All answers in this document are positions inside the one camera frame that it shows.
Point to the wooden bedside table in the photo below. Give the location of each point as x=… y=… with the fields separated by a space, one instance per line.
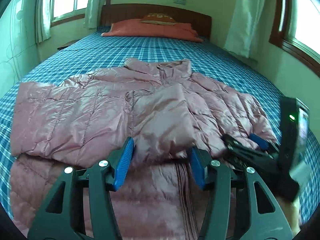
x=67 y=44

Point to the green curtain far left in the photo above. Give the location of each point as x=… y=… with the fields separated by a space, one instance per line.
x=42 y=20

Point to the right hand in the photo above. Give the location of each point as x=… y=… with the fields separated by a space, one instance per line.
x=294 y=218

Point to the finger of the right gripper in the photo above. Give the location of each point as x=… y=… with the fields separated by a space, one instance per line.
x=264 y=145
x=239 y=155

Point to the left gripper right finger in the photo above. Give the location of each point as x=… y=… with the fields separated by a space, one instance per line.
x=258 y=214

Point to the right window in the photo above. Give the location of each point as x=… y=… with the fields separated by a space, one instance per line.
x=296 y=30

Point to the wall socket plate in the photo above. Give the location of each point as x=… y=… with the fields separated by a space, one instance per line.
x=181 y=2

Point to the pink quilted down jacket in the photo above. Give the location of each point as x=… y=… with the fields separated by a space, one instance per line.
x=165 y=107

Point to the green curtain right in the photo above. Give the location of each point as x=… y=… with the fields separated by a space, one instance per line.
x=242 y=34

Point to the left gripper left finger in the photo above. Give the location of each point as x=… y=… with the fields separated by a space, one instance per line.
x=61 y=214

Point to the orange patterned pillow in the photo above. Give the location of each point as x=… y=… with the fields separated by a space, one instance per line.
x=158 y=19

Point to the blue plaid bed sheet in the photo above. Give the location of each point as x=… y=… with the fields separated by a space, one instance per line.
x=93 y=52

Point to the white wardrobe with circles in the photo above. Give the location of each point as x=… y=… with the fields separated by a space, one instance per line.
x=19 y=53

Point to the red folded blanket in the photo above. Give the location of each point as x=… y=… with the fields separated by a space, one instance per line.
x=134 y=27

